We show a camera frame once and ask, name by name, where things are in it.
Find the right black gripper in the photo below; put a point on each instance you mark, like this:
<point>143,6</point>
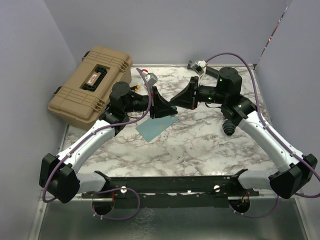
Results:
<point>186,98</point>

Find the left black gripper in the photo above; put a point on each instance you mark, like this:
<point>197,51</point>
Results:
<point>162,108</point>

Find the teal paper envelope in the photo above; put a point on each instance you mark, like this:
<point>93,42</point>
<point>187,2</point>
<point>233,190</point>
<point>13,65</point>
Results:
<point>151,128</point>

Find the green white glue stick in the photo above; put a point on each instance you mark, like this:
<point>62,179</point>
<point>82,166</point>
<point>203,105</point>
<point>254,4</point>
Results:
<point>173,111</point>

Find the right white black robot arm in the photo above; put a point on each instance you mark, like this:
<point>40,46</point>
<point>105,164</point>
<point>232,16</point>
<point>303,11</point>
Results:
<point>293,168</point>

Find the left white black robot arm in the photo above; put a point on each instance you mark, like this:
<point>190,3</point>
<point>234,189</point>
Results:
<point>82,145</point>

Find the tan plastic tool case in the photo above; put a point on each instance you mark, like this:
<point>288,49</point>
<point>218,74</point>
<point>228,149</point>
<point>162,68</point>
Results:
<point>85,95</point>

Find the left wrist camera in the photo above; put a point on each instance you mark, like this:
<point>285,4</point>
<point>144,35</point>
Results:
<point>151,78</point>

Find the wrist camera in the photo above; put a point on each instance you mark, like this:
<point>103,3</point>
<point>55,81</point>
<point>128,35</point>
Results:
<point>151,78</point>
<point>198,67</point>

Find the yellow handled thin screwdriver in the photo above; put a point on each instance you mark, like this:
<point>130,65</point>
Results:
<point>135,88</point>

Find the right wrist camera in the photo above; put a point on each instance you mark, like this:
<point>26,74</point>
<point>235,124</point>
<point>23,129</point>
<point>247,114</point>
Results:
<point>198,67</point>

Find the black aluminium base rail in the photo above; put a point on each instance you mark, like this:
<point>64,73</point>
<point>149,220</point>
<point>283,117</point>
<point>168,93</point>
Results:
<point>110,193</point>

